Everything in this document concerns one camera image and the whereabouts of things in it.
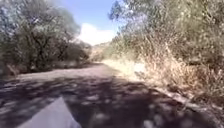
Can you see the row of dark trees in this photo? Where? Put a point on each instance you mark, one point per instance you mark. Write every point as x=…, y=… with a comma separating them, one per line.
x=36, y=40

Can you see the dry bushes and tall grass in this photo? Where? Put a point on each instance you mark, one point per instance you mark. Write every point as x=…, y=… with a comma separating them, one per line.
x=176, y=46

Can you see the grey-brown dirt road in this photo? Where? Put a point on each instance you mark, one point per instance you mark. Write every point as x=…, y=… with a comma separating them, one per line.
x=106, y=96

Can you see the distant wooded hillside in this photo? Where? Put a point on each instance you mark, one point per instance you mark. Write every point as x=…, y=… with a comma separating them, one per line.
x=96, y=51

